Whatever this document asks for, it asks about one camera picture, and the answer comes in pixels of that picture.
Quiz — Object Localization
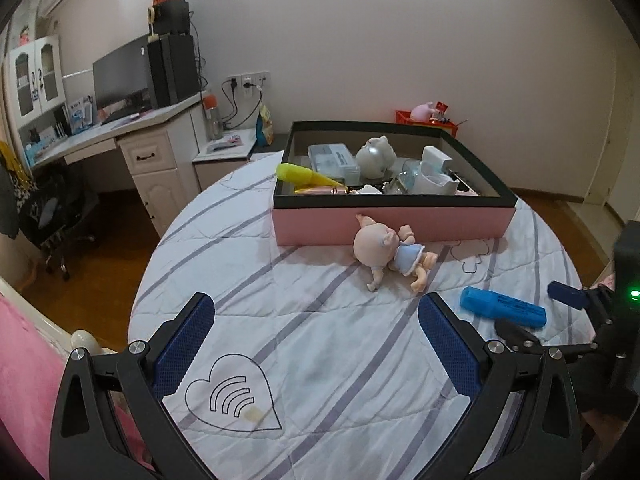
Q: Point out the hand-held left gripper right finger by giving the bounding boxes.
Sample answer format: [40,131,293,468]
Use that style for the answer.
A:
[418,292,585,480]

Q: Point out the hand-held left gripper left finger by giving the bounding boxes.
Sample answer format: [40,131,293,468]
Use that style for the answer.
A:
[49,292,217,480]

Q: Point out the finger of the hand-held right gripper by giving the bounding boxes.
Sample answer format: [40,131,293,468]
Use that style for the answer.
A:
[494,319,601,361]
[547,280,613,321]

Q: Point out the blue plastic case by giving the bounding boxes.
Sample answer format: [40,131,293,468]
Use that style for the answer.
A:
[459,286,547,330]

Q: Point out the pig doll blue dress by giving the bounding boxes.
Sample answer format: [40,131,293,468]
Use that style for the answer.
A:
[352,213,440,295]

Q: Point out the white plastic cup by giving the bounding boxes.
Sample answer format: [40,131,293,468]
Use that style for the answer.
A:
[407,170,460,197]

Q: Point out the pink storage box black rim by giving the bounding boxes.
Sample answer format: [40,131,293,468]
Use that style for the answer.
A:
[272,120,518,247]

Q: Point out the teal heart-shaped glass dish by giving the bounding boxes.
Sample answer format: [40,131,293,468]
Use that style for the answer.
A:
[385,159,426,195]

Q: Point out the yellow plastic toy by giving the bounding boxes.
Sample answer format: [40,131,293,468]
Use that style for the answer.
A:
[276,162,342,187]

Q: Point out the clear plastic bag item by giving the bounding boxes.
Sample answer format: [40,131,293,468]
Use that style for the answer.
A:
[307,143,361,181]

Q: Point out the round table striped cloth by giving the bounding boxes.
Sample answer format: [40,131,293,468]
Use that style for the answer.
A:
[127,152,596,480]

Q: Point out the white door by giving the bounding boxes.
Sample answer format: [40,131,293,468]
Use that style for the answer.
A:
[585,85,631,206]

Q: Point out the pink bed sheet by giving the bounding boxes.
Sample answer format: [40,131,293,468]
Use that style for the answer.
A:
[0,292,156,480]

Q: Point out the black office chair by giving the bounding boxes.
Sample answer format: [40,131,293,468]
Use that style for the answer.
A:
[20,162,101,281]

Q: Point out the white desk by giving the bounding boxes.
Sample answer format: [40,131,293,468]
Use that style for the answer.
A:
[22,91,208,238]

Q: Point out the white side table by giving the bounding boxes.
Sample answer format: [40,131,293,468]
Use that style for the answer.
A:
[192,129,291,196]

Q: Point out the pink booklet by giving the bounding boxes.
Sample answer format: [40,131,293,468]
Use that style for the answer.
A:
[207,132,258,153]

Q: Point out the yellow and black jacket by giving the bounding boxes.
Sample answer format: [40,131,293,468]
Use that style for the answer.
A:
[0,140,33,236]

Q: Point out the clear bottle orange cap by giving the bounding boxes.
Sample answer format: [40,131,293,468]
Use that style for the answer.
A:
[202,94,223,142]

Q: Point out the red crate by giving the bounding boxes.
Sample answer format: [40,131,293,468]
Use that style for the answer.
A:
[395,110,461,140]

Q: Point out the yellow and blue snack bag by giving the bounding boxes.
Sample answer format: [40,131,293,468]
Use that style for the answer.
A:
[255,102,276,145]

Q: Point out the blue and white boxes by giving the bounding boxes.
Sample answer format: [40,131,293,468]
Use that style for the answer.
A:
[67,95,96,135]

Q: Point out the black computer tower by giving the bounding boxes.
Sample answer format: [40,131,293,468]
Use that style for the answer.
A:
[146,34,201,108]

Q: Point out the black computer monitor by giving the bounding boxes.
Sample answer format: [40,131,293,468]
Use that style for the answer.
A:
[92,34,153,111]

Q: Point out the white glass-door cabinet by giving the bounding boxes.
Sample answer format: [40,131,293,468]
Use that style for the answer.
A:
[7,35,68,161]

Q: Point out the white bed frame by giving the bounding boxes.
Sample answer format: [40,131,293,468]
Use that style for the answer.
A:
[0,275,118,361]

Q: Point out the black power cable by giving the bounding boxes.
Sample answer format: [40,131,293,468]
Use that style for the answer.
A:
[220,80,263,128]

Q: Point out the white wall socket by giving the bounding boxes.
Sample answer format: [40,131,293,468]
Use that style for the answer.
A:
[227,72,271,88]

